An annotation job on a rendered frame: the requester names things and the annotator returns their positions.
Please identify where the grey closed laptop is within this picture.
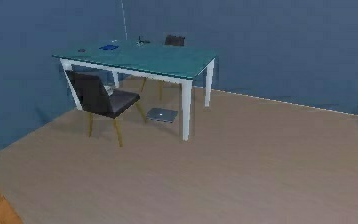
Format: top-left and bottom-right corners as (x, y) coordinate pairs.
(145, 107), (179, 124)

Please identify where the black chair with yellow legs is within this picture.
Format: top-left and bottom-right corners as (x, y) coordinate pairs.
(139, 34), (186, 102)
(65, 69), (148, 148)

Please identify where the teal top white leg table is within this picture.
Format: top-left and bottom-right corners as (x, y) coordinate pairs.
(52, 39), (218, 142)

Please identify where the orange wooden furniture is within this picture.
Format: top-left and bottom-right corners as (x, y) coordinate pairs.
(0, 176), (24, 224)

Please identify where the small black upright object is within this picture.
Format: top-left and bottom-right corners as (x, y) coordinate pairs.
(135, 35), (152, 47)

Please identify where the blue flat object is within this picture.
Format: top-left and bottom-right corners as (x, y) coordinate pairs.
(98, 44), (120, 52)

